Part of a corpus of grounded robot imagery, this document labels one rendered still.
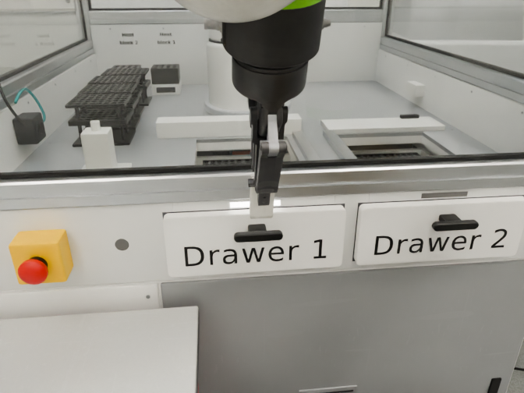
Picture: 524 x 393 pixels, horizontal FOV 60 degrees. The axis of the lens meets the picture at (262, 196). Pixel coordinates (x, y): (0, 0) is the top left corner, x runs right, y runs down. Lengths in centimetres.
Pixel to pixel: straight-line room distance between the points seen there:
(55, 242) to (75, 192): 8
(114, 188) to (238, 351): 39
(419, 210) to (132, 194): 46
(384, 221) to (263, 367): 37
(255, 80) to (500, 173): 52
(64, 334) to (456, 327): 71
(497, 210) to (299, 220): 33
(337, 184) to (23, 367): 54
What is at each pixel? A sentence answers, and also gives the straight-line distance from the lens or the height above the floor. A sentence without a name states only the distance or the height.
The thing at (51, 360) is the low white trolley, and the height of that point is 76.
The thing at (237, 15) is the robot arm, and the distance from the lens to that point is 26.
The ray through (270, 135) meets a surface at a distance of 45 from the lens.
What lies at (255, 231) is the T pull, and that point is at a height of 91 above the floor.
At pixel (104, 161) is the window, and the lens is 72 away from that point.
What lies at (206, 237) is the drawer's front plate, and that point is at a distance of 72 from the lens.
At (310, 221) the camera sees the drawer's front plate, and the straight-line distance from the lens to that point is 73.
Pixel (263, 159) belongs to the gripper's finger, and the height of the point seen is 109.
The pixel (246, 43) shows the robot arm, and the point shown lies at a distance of 41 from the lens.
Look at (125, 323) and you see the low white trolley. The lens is 79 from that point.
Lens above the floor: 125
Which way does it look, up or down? 25 degrees down
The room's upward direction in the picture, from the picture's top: straight up
